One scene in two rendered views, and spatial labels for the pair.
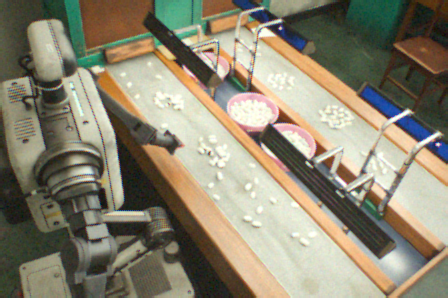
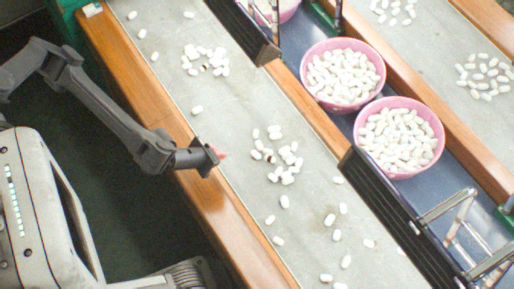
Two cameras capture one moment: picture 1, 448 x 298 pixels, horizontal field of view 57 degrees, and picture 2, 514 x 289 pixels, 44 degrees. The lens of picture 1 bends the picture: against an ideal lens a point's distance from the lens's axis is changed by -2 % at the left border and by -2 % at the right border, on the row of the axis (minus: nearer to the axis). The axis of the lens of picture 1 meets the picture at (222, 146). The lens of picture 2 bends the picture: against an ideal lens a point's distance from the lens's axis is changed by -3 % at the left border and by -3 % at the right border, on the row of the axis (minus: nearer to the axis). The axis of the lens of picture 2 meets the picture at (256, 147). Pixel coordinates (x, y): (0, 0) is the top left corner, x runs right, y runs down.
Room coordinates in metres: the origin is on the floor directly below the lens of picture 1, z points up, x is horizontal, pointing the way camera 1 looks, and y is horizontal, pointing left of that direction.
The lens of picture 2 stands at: (0.41, -0.12, 2.38)
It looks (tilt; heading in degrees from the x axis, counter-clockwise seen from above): 58 degrees down; 12
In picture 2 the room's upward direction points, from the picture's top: 6 degrees counter-clockwise
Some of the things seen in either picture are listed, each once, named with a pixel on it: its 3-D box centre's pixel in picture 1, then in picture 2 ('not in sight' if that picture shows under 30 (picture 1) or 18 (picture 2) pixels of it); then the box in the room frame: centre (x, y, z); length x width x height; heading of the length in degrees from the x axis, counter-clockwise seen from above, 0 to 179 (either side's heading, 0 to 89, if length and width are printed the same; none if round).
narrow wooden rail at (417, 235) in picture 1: (295, 125); (414, 93); (1.66, -0.37, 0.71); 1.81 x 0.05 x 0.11; 39
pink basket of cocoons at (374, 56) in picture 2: (251, 115); (342, 79); (1.69, -0.14, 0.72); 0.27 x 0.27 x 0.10
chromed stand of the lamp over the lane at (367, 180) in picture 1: (327, 204); (449, 268); (1.01, -0.42, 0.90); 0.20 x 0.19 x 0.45; 39
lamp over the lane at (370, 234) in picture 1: (323, 182); (435, 256); (0.97, -0.36, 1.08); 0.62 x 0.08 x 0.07; 39
